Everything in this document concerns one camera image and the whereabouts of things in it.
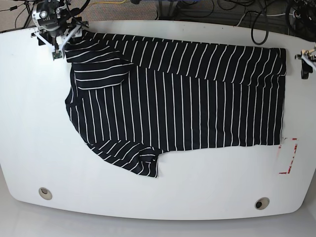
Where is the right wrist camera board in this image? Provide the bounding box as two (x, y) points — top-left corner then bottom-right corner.
(52, 51), (63, 60)

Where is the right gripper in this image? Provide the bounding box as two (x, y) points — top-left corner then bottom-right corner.
(30, 1), (89, 53)

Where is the white cable on floor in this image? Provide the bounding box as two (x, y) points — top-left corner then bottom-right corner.
(237, 9), (294, 27)

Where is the red tape corner marking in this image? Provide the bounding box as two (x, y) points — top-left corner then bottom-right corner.
(276, 138), (298, 174)

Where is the right table cable grommet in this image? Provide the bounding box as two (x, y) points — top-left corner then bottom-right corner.
(255, 197), (270, 210)

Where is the table cable grommet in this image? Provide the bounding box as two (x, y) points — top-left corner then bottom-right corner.
(39, 187), (52, 200)
(255, 197), (270, 210)

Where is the grey cabinet behind table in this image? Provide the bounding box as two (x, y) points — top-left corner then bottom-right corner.
(155, 0), (215, 20)

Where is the yellow cable on floor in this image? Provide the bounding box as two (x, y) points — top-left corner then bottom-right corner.
(91, 0), (126, 7)

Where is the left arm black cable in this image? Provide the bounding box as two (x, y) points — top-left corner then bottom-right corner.
(250, 0), (316, 47)

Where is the left table cable grommet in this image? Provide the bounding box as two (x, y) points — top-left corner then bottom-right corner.
(39, 187), (52, 200)

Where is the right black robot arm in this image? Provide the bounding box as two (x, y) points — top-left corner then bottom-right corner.
(31, 0), (90, 60)

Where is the black tripod stand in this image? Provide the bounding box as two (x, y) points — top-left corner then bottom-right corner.
(0, 0), (38, 27)

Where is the navy white striped t-shirt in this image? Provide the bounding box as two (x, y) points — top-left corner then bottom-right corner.
(65, 31), (286, 178)

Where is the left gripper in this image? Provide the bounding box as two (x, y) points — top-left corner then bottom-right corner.
(295, 48), (316, 79)

